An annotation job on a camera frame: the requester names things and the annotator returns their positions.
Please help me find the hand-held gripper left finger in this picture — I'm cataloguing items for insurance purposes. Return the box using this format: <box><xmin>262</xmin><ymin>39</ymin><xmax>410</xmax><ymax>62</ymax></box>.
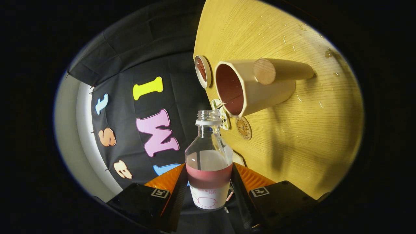
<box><xmin>106</xmin><ymin>163</ymin><xmax>189</xmax><ymax>233</ymax></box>

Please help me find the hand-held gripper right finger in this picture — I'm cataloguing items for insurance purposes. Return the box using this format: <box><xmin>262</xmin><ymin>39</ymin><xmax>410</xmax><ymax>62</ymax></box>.
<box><xmin>230</xmin><ymin>162</ymin><xmax>329</xmax><ymax>232</ymax></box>

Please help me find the clear plastic juice bottle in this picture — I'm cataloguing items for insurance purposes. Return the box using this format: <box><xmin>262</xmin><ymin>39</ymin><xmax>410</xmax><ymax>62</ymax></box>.
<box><xmin>185</xmin><ymin>110</ymin><xmax>234</xmax><ymax>211</ymax></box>

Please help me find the round cork coaster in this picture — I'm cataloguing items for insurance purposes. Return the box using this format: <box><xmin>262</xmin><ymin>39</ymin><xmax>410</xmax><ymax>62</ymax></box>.
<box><xmin>235</xmin><ymin>116</ymin><xmax>253</xmax><ymax>141</ymax></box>

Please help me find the cream cup with wooden handle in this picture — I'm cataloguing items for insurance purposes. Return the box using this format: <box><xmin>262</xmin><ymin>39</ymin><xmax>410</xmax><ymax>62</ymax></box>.
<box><xmin>214</xmin><ymin>58</ymin><xmax>315</xmax><ymax>118</ymax></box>

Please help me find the white divided bean dish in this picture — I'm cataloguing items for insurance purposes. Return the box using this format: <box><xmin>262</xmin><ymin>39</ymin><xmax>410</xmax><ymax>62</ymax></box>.
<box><xmin>211</xmin><ymin>99</ymin><xmax>231</xmax><ymax>131</ymax></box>

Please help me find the wooden table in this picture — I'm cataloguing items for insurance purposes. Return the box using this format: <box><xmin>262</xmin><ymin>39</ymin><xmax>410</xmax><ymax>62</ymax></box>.
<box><xmin>193</xmin><ymin>0</ymin><xmax>364</xmax><ymax>200</ymax></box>

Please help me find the white round plate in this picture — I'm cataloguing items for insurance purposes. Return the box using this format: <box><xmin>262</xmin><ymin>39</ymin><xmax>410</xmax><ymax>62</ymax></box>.
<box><xmin>194</xmin><ymin>55</ymin><xmax>212</xmax><ymax>89</ymax></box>

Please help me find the black backdrop cloth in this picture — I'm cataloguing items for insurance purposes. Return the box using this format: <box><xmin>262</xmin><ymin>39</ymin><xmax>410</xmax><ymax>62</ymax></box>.
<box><xmin>67</xmin><ymin>0</ymin><xmax>234</xmax><ymax>234</ymax></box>

